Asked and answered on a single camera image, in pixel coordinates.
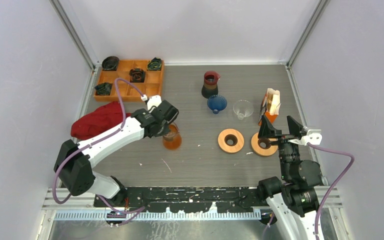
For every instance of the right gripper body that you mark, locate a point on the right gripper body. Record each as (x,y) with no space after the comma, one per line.
(285,141)

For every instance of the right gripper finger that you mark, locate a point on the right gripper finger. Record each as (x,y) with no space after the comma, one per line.
(267,130)
(295,128)

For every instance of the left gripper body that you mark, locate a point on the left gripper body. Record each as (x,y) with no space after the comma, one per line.
(163,131)

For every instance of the orange coffee filter box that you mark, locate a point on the orange coffee filter box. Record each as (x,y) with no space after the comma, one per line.
(270,105)

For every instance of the orange glass carafe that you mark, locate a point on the orange glass carafe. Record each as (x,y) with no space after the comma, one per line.
(172,140)

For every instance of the blue glass dripper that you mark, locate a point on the blue glass dripper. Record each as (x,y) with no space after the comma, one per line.
(217,103)

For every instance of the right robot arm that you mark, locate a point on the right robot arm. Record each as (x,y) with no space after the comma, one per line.
(292,196)

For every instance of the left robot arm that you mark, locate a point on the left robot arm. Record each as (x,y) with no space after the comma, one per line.
(75,162)

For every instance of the clear glass dripper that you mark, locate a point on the clear glass dripper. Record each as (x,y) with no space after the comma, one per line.
(243,109)

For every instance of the orange wooden compartment tray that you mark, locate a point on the orange wooden compartment tray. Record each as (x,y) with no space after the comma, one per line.
(130,91)

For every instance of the red cloth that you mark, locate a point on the red cloth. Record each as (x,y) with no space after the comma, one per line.
(100,120)

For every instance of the green coil top right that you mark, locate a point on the green coil top right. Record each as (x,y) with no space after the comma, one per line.
(155,64)

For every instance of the green coil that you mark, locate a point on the green coil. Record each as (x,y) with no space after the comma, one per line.
(155,64)
(103,89)

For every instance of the green coil bottom left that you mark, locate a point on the green coil bottom left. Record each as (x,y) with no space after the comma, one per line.
(103,89)

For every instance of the red black carafe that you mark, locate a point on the red black carafe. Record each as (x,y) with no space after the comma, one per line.
(210,84)

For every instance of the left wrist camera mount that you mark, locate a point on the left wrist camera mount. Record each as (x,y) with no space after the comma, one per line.
(151,102)

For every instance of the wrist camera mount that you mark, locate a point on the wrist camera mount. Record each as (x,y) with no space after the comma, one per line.
(151,102)
(312,136)

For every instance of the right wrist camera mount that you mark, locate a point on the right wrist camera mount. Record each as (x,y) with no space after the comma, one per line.
(312,136)

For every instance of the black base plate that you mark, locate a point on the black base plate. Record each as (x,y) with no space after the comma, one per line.
(232,199)

